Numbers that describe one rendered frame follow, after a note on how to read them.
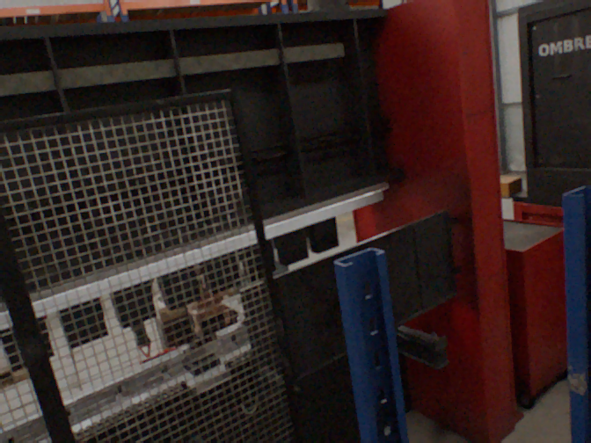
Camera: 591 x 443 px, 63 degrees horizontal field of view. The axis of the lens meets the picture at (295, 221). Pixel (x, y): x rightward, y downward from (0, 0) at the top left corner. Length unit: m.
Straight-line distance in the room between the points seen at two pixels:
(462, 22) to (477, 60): 0.19
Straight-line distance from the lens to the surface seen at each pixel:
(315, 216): 2.43
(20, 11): 7.68
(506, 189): 4.00
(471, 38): 2.39
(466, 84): 2.34
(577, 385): 0.90
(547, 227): 3.24
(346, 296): 0.57
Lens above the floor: 1.94
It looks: 14 degrees down
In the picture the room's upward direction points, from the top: 10 degrees counter-clockwise
